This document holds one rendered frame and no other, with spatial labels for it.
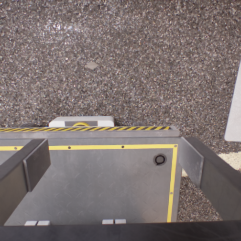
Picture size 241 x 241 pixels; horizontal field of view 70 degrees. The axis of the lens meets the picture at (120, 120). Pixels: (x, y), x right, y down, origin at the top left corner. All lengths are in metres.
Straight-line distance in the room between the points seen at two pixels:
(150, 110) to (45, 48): 0.54
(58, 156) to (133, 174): 0.24
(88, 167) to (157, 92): 0.47
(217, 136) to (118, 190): 0.60
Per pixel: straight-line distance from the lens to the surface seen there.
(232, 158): 1.09
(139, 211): 0.67
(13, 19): 0.93
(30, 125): 0.82
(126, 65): 0.81
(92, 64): 0.80
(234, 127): 1.02
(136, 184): 0.60
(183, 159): 0.17
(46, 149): 0.17
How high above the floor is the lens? 0.80
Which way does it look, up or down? 75 degrees down
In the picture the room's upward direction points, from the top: 175 degrees clockwise
